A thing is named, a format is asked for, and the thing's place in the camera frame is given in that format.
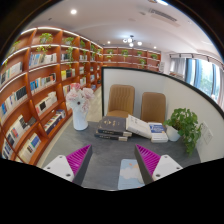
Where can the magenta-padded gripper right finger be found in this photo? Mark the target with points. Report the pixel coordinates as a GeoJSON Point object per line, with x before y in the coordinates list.
{"type": "Point", "coordinates": [165, 166]}

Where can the orange wooden bookshelf unit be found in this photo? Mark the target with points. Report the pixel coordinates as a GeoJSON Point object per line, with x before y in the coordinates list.
{"type": "Point", "coordinates": [33, 96]}

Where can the window with curtains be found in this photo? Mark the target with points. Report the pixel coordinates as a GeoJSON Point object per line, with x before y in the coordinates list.
{"type": "Point", "coordinates": [205, 76]}

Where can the pastel sun cloud mouse pad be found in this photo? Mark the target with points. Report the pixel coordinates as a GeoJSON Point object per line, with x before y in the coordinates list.
{"type": "Point", "coordinates": [128, 175]}

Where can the orange wall shelf with plants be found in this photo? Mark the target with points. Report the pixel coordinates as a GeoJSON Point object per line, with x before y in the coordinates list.
{"type": "Point", "coordinates": [133, 56]}

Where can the thin dark hardcover book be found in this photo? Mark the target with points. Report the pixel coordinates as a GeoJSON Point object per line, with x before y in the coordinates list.
{"type": "Point", "coordinates": [110, 136]}

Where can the white thick book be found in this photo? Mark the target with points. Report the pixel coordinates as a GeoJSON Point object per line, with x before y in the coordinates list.
{"type": "Point", "coordinates": [138, 126]}

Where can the white vase with pink flowers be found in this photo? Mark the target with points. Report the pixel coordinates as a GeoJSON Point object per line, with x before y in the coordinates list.
{"type": "Point", "coordinates": [80, 120]}

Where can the green potted plant white pot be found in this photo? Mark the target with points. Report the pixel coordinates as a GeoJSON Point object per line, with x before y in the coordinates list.
{"type": "Point", "coordinates": [185, 125]}

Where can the ceiling air vent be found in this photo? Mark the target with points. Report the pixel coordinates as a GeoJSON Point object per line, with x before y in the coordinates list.
{"type": "Point", "coordinates": [161, 14]}

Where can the multi-bulb ceiling lamp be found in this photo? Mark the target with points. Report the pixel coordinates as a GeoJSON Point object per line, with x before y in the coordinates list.
{"type": "Point", "coordinates": [131, 40]}

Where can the tan upholstered chair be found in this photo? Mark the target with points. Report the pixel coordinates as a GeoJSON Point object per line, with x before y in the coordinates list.
{"type": "Point", "coordinates": [120, 100]}
{"type": "Point", "coordinates": [153, 106]}

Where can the white wall socket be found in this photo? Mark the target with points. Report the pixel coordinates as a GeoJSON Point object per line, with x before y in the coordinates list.
{"type": "Point", "coordinates": [207, 134]}

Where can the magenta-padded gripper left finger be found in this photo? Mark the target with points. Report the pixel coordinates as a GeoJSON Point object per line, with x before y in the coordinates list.
{"type": "Point", "coordinates": [60, 167]}

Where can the thick dark hardcover book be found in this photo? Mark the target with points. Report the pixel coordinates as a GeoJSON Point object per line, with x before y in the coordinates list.
{"type": "Point", "coordinates": [111, 125]}

